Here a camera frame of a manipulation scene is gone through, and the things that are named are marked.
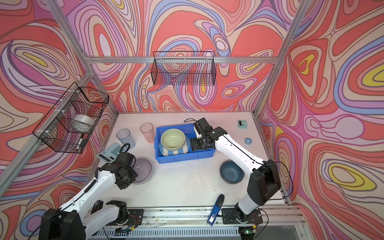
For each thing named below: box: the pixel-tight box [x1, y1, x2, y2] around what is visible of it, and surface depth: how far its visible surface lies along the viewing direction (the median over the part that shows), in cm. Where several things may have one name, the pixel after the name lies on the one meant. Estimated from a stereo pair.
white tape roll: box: [71, 114, 95, 133], surface depth 74 cm
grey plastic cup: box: [116, 128, 136, 149], surface depth 94 cm
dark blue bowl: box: [219, 160, 245, 184], surface depth 88 cm
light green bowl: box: [160, 128, 186, 151], surface depth 97 cm
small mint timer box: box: [238, 119, 248, 129], surface depth 113 cm
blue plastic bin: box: [154, 124, 215, 164], surface depth 95 cm
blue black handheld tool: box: [207, 194, 225, 226], surface depth 75 cm
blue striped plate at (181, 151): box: [159, 136, 191, 157], surface depth 95 cm
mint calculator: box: [96, 142, 128, 164], surface depth 95 cm
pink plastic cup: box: [140, 122, 155, 143], surface depth 97 cm
